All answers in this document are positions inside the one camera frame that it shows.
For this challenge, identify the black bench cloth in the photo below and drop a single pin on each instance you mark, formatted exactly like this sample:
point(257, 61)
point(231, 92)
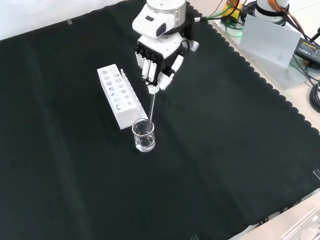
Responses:
point(75, 162)

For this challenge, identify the clear glass rod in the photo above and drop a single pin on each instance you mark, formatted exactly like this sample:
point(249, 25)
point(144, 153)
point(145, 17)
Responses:
point(152, 107)

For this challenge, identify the yellow stop button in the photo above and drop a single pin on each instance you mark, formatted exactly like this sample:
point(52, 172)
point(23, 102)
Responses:
point(231, 11)

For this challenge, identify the small clear glass beaker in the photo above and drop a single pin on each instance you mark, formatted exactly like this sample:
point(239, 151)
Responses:
point(144, 142)

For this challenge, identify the black power adapter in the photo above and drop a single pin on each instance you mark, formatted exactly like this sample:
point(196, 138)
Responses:
point(308, 50)

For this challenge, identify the clear cloth clip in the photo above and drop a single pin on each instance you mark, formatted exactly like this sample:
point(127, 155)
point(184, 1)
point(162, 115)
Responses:
point(316, 174)
point(194, 237)
point(69, 22)

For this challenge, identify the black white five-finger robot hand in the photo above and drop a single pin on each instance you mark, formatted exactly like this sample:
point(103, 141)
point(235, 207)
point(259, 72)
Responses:
point(165, 47)

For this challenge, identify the white test tube rack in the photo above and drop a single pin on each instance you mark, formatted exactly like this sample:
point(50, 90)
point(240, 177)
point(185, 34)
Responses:
point(125, 117)

